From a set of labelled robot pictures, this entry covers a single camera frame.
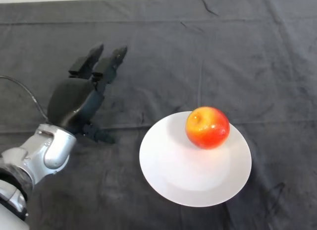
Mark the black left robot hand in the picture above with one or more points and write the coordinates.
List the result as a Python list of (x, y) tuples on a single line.
[(71, 98)]

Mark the red and yellow apple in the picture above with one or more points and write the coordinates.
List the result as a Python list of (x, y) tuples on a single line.
[(207, 128)]

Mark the white round plate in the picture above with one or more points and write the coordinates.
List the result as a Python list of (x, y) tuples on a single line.
[(193, 170)]

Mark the black table cloth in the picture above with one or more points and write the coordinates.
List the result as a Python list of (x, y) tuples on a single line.
[(173, 54)]

